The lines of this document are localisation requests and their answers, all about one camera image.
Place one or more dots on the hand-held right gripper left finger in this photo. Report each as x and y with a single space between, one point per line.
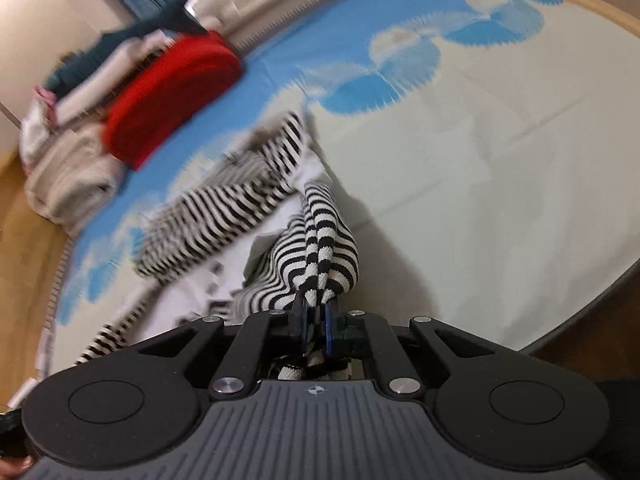
303 322

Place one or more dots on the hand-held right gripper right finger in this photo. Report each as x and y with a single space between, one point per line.
330 329

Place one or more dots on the striped top with white vest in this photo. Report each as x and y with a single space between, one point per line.
235 210

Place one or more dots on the white and pink folded clothes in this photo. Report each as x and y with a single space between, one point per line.
37 120

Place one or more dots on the blue patterned bed sheet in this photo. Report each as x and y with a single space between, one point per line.
475 160

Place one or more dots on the red folded blanket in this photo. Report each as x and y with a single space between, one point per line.
175 97

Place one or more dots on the cream folded quilt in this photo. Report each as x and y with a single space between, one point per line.
70 180

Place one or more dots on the white folded blanket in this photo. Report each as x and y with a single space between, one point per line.
105 85

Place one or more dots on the white plush toy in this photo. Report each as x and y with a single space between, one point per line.
217 10

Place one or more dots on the blue shark plush toy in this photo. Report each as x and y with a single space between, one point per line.
115 47

